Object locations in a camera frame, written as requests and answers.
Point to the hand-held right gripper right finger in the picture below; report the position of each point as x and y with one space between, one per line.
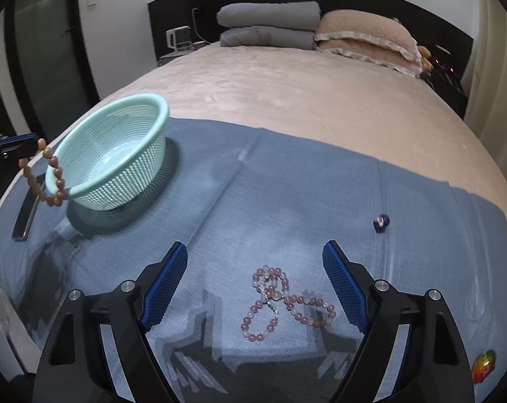
345 289

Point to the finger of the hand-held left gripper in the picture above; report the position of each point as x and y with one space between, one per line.
20 152
22 139

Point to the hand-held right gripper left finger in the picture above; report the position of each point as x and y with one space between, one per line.
165 289

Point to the teal plastic colander basket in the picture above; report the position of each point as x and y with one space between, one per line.
110 163

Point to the black smartphone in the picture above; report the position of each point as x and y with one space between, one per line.
24 218

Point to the dark glass door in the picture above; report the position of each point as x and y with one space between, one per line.
52 50

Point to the blue cloth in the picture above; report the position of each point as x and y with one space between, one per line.
278 201

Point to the grey nightstand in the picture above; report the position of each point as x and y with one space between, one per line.
173 56

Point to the white kettle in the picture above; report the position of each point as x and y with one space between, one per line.
178 37

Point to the black headboard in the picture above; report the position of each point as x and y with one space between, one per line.
173 12

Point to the beige bedspread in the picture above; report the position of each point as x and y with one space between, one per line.
299 92

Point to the pink ruffled pillow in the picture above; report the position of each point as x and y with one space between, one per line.
362 29
370 61

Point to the brown teddy bear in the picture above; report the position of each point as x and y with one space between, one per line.
425 56

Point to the grey folded pillow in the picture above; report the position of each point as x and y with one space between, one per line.
270 14
266 37

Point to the cream curtain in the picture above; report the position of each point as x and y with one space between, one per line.
496 71

